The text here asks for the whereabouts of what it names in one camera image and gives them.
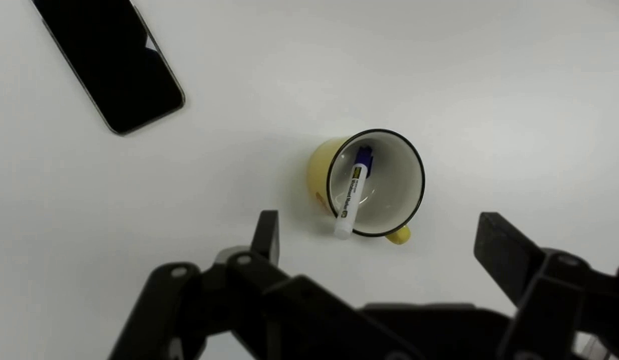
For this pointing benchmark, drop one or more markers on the white marker with blue cap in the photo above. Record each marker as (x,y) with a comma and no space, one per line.
(353,190)

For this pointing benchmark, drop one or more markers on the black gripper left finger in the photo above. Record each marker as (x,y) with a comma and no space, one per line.
(256,306)

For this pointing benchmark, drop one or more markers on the yellow enamel mug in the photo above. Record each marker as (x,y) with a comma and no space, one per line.
(395,181)

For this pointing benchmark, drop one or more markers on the black smartphone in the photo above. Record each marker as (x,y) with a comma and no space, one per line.
(111,62)

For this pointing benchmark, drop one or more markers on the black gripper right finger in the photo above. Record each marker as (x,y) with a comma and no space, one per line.
(561,300)

